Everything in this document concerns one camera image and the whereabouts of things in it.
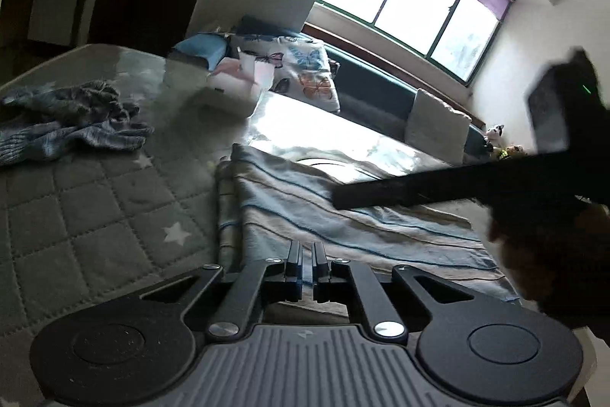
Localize striped blue beige knit garment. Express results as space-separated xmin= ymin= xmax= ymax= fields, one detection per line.
xmin=215 ymin=145 xmax=519 ymax=302

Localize right hand holding gripper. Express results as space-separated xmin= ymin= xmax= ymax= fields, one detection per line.
xmin=488 ymin=197 xmax=609 ymax=342

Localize orange green plush toys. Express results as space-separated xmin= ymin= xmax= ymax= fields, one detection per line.
xmin=493 ymin=145 xmax=527 ymax=160

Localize grey quilted star tablecloth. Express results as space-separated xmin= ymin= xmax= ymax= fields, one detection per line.
xmin=0 ymin=42 xmax=516 ymax=407

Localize plain beige cushion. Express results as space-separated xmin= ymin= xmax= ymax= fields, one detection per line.
xmin=404 ymin=89 xmax=472 ymax=165

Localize teal window bench seat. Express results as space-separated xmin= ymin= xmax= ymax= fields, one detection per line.
xmin=236 ymin=16 xmax=489 ymax=163

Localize white pink tissue box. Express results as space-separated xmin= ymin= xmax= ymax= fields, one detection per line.
xmin=201 ymin=50 xmax=275 ymax=119

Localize grey blue knit cloth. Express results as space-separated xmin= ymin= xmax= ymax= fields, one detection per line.
xmin=1 ymin=80 xmax=153 ymax=166

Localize butterfly print pillow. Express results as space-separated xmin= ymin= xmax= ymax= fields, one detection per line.
xmin=231 ymin=34 xmax=340 ymax=114

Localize blue cushion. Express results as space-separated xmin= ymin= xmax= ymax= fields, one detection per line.
xmin=170 ymin=32 xmax=228 ymax=71

